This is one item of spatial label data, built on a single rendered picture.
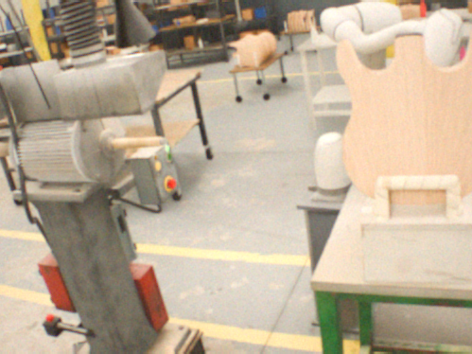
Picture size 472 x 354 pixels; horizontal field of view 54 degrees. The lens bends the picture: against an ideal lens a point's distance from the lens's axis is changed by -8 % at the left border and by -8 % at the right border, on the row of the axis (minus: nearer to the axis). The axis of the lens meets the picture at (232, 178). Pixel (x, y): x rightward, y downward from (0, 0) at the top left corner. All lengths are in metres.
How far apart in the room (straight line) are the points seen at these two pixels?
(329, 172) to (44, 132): 1.17
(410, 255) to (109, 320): 1.24
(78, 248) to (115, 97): 0.69
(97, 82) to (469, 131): 0.96
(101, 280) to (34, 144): 0.57
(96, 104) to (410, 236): 0.91
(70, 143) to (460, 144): 1.15
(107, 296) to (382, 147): 1.23
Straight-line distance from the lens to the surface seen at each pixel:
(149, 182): 1.89
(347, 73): 1.11
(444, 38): 1.41
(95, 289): 1.94
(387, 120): 1.13
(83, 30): 1.44
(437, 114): 1.12
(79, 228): 1.80
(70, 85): 1.47
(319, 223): 2.21
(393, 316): 2.60
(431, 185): 1.15
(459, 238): 1.20
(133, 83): 1.33
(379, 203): 1.17
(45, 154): 1.71
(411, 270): 1.25
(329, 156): 2.10
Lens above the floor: 1.70
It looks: 23 degrees down
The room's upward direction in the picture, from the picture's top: 11 degrees counter-clockwise
